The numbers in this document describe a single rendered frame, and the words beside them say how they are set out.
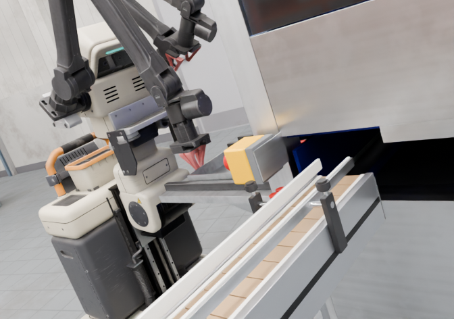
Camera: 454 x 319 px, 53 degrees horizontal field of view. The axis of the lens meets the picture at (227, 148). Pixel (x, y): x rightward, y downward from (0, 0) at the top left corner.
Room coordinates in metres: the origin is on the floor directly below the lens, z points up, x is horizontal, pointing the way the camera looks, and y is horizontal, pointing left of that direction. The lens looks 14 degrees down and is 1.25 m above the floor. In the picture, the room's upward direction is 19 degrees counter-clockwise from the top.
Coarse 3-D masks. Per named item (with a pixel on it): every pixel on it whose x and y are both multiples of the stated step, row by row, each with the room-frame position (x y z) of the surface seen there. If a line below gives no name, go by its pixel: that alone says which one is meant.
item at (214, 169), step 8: (216, 160) 1.24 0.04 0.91; (200, 168) 1.19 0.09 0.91; (208, 168) 1.21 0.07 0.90; (216, 168) 1.23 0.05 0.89; (224, 168) 1.22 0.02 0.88; (192, 176) 1.15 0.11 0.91; (200, 176) 1.13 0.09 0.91; (208, 176) 1.11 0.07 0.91; (216, 176) 1.09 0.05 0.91; (224, 176) 1.07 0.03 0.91
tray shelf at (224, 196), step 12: (372, 144) 1.07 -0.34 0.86; (360, 156) 1.02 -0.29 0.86; (168, 192) 1.19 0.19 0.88; (180, 192) 1.15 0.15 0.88; (192, 192) 1.12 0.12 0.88; (204, 192) 1.09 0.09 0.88; (216, 192) 1.06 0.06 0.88; (228, 192) 1.03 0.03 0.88; (240, 192) 1.00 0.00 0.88; (264, 192) 0.95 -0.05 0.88
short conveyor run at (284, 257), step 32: (352, 160) 0.74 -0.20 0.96; (256, 192) 0.71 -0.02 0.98; (288, 192) 0.70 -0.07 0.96; (320, 192) 0.65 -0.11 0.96; (352, 192) 0.68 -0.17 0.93; (256, 224) 0.63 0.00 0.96; (288, 224) 0.59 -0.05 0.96; (320, 224) 0.61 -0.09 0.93; (352, 224) 0.65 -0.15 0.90; (224, 256) 0.58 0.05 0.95; (256, 256) 0.53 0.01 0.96; (288, 256) 0.56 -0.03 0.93; (320, 256) 0.58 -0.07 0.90; (352, 256) 0.63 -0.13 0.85; (192, 288) 0.53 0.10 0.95; (224, 288) 0.48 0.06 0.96; (256, 288) 0.51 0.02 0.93; (288, 288) 0.52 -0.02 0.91; (320, 288) 0.56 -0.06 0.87
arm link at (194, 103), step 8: (152, 88) 1.17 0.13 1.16; (160, 88) 1.17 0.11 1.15; (160, 96) 1.17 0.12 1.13; (176, 96) 1.18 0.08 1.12; (184, 96) 1.15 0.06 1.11; (192, 96) 1.14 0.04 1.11; (200, 96) 1.14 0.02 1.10; (208, 96) 1.17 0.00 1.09; (160, 104) 1.18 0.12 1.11; (184, 104) 1.16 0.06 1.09; (192, 104) 1.14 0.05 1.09; (200, 104) 1.14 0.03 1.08; (208, 104) 1.16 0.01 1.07; (184, 112) 1.16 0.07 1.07; (192, 112) 1.14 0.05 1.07; (200, 112) 1.13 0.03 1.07; (208, 112) 1.15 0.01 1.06
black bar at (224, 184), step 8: (168, 184) 1.19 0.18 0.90; (176, 184) 1.17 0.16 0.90; (184, 184) 1.15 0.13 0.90; (192, 184) 1.12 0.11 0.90; (200, 184) 1.10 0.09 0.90; (208, 184) 1.08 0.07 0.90; (216, 184) 1.06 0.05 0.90; (224, 184) 1.04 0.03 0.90; (232, 184) 1.03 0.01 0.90; (264, 184) 0.96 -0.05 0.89
